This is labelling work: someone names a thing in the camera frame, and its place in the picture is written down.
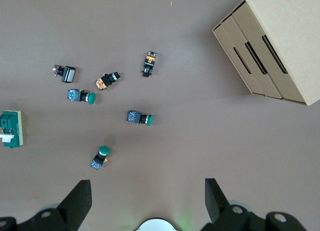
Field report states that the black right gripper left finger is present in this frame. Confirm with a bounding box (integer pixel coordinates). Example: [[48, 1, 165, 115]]
[[0, 179, 93, 231]]

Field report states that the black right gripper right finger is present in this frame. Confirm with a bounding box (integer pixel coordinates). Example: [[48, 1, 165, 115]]
[[201, 178, 307, 231]]

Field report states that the green load switch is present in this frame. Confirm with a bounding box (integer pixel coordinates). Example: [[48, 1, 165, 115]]
[[0, 110, 25, 149]]

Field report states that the green mushroom push button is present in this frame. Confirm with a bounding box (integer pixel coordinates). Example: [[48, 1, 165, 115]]
[[89, 145, 112, 171], [66, 88, 97, 105], [126, 109, 155, 127]]

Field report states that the square push button black housing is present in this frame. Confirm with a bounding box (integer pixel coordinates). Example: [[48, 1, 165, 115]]
[[52, 64, 77, 84]]

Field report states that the brown cardboard stepped box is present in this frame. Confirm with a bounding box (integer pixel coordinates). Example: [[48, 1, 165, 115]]
[[211, 0, 320, 107]]

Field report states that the black selector switch orange base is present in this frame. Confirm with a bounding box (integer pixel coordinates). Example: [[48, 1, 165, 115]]
[[140, 50, 159, 78], [94, 70, 121, 91]]

